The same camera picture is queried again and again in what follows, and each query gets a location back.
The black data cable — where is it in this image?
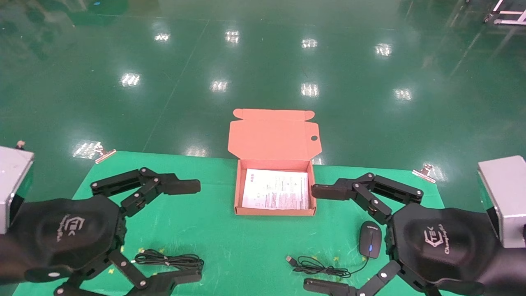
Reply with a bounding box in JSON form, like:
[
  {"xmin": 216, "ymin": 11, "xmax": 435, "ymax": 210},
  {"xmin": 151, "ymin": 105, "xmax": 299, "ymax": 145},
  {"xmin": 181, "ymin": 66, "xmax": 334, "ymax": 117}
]
[{"xmin": 134, "ymin": 248, "xmax": 205, "ymax": 272}]

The green table mat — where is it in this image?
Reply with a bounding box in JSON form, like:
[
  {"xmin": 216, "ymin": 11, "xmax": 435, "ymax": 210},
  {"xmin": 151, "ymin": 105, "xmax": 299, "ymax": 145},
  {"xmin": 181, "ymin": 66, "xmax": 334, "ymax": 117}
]
[{"xmin": 12, "ymin": 150, "xmax": 481, "ymax": 296}]

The orange cardboard box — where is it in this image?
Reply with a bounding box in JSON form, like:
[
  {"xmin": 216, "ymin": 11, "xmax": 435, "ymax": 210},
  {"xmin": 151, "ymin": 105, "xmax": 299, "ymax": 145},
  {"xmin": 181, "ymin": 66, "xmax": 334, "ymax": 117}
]
[{"xmin": 228, "ymin": 108, "xmax": 323, "ymax": 217}]

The white printed instruction sheet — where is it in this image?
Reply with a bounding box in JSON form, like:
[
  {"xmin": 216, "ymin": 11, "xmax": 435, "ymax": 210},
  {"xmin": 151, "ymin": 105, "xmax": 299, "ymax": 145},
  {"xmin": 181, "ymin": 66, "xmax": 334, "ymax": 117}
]
[{"xmin": 241, "ymin": 168, "xmax": 309, "ymax": 210}]

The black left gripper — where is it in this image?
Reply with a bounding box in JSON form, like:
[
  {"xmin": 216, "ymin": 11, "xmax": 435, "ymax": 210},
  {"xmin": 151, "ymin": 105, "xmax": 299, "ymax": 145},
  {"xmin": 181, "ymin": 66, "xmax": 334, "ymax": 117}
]
[{"xmin": 0, "ymin": 195, "xmax": 126, "ymax": 285}]

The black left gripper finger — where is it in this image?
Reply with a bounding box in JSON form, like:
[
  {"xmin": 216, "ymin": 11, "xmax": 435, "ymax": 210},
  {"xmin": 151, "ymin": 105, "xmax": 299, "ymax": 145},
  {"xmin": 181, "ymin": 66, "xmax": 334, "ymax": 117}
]
[
  {"xmin": 53, "ymin": 251, "xmax": 203, "ymax": 296},
  {"xmin": 90, "ymin": 167, "xmax": 201, "ymax": 217}
]

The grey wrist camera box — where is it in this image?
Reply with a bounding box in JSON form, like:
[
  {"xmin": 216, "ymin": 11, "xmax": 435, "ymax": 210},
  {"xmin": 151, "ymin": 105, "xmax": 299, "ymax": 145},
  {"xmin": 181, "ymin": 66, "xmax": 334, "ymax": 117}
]
[
  {"xmin": 477, "ymin": 155, "xmax": 526, "ymax": 249},
  {"xmin": 0, "ymin": 146, "xmax": 35, "ymax": 235}
]

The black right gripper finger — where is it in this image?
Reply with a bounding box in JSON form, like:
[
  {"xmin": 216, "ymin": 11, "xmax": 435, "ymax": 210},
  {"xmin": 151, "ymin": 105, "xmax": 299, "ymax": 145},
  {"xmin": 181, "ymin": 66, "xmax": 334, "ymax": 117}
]
[
  {"xmin": 303, "ymin": 259, "xmax": 430, "ymax": 296},
  {"xmin": 311, "ymin": 172, "xmax": 424, "ymax": 225}
]

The white metal cart frame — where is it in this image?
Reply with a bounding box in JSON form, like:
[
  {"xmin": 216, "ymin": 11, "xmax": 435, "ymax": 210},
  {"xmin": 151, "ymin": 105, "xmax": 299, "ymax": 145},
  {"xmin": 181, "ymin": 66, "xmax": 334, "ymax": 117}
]
[{"xmin": 484, "ymin": 0, "xmax": 526, "ymax": 26}]

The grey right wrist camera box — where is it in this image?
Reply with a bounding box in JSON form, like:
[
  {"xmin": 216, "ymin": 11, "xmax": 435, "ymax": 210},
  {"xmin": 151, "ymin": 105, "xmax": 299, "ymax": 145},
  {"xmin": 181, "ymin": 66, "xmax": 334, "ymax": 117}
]
[{"xmin": 477, "ymin": 155, "xmax": 526, "ymax": 249}]

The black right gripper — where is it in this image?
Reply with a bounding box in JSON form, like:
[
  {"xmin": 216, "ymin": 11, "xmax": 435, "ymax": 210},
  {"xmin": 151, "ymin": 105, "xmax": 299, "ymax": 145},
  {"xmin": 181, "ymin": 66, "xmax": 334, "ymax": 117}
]
[{"xmin": 386, "ymin": 203, "xmax": 526, "ymax": 296}]

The metal binder clip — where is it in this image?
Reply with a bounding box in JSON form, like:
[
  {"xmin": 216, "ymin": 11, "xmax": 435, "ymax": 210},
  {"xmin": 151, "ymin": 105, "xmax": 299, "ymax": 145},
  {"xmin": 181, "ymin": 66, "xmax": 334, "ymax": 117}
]
[
  {"xmin": 93, "ymin": 143, "xmax": 117, "ymax": 164},
  {"xmin": 412, "ymin": 164, "xmax": 437, "ymax": 184}
]

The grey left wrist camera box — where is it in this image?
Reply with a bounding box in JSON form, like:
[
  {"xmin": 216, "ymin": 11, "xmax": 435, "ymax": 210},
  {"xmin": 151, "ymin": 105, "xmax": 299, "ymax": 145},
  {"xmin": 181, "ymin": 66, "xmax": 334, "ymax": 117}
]
[{"xmin": 0, "ymin": 146, "xmax": 35, "ymax": 235}]

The black wired computer mouse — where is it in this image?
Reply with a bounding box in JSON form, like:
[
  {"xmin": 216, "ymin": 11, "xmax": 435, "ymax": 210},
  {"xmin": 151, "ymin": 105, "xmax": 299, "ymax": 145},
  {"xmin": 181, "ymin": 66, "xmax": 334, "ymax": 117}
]
[{"xmin": 285, "ymin": 220, "xmax": 383, "ymax": 279}]

